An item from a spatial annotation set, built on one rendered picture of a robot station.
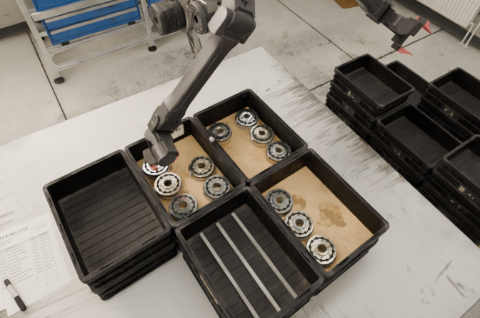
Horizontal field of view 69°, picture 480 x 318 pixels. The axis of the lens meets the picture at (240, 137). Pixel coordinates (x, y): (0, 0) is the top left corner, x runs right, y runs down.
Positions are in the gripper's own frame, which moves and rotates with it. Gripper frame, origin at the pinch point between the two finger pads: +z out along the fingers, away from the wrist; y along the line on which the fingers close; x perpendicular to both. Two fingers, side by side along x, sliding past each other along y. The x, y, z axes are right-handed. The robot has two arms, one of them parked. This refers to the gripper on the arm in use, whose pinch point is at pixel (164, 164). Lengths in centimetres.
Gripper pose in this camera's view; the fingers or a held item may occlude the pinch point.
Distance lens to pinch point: 128.5
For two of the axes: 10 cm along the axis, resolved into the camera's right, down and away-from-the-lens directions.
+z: 0.0, 5.6, 8.3
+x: -5.5, -6.9, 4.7
